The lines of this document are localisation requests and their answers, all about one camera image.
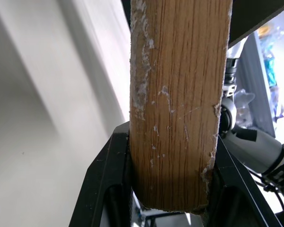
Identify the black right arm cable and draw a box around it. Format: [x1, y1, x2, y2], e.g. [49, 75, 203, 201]
[260, 174, 284, 213]

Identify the grey shelf side panel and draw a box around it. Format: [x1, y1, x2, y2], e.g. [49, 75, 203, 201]
[238, 33, 276, 138]

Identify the wooden plank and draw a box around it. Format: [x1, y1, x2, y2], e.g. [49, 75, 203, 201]
[122, 0, 284, 215]

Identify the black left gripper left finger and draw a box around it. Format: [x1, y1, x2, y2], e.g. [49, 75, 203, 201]
[68, 122, 134, 227]

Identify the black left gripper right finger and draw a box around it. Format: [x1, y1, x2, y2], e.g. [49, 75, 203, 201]
[200, 133, 283, 227]

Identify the clear plastic wrapping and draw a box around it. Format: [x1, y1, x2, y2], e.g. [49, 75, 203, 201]
[235, 89, 255, 127]

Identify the blue packaged item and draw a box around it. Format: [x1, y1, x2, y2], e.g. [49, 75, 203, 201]
[264, 56, 278, 88]

